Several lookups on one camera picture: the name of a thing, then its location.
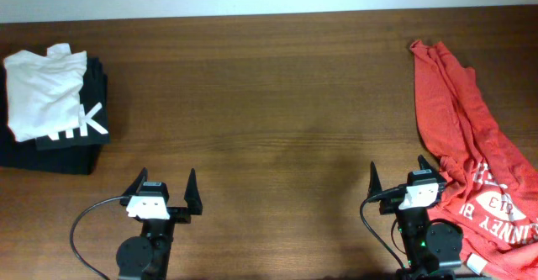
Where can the red printed t-shirt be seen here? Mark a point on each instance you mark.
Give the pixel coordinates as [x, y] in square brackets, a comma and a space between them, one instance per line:
[491, 189]

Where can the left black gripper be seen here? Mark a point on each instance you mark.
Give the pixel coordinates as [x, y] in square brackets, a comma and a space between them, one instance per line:
[192, 199]

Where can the black folded garment underneath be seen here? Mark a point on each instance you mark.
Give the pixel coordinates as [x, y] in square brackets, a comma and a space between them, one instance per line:
[75, 160]

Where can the black folded t-shirt white letters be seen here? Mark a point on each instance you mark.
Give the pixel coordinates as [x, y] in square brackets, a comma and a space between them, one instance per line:
[93, 114]

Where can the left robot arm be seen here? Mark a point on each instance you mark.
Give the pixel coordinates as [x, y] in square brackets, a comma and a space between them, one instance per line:
[147, 255]

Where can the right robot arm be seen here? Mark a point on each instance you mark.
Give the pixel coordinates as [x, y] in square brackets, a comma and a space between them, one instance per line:
[432, 246]

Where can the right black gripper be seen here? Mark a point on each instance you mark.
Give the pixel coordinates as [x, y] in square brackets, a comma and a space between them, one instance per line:
[389, 203]

